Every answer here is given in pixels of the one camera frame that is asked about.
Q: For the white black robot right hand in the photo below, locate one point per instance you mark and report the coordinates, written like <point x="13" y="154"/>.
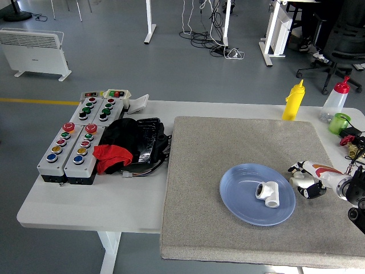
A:
<point x="319" y="171"/>

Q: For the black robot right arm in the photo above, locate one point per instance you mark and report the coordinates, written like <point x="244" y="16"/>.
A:
<point x="356" y="191"/>

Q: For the blue plate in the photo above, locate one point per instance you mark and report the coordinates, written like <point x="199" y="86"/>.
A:
<point x="242" y="205"/>

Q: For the green translucent cup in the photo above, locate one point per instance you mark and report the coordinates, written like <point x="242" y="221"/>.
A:
<point x="338" y="124"/>

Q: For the black power adapter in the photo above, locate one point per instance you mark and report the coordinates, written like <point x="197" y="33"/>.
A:
<point x="351" y="132"/>

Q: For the clear squeeze bottle, red cap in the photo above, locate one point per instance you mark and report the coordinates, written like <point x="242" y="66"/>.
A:
<point x="336" y="102"/>

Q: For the yellow squeeze bottle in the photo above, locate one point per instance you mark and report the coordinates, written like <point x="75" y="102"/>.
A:
<point x="293" y="102"/>

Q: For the grey-brown mat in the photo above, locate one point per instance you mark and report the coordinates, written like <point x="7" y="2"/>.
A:
<point x="214" y="177"/>

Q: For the black office chair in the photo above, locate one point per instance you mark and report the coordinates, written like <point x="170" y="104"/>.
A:
<point x="345" y="40"/>

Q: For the person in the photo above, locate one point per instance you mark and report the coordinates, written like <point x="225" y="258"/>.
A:
<point x="309" y="23"/>

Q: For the white desk leg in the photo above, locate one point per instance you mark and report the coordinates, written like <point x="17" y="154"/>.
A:
<point x="149" y="25"/>
<point x="226" y="23"/>

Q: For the glossy black tray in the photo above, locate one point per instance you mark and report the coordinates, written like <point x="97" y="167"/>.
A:
<point x="146" y="140"/>

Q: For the red cloth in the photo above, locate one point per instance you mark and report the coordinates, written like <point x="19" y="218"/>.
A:
<point x="109" y="157"/>

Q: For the grey button box, black knob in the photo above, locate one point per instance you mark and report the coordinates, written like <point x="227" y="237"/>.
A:
<point x="85" y="112"/>
<point x="109" y="112"/>

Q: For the white table leg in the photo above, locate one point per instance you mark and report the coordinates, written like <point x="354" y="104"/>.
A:
<point x="109" y="251"/>

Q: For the grey button box, emergency stop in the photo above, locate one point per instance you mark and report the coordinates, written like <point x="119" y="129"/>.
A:
<point x="48" y="167"/>
<point x="80" y="171"/>

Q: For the metal chair legs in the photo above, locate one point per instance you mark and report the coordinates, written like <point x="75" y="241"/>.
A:
<point x="78" y="10"/>

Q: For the white panel heater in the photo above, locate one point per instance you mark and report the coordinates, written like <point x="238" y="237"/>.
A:
<point x="31" y="54"/>

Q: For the black round stand base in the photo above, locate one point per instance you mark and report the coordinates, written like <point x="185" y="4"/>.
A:
<point x="17" y="15"/>

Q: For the white desk frame with panel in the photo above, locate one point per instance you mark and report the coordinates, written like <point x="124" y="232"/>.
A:
<point x="273" y="31"/>

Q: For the white wall switch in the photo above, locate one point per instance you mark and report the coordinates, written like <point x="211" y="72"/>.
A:
<point x="138" y="104"/>

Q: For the cream switch box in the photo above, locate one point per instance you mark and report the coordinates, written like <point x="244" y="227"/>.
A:
<point x="118" y="94"/>

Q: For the small grey switch box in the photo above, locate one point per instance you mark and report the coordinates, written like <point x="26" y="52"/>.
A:
<point x="91" y="94"/>

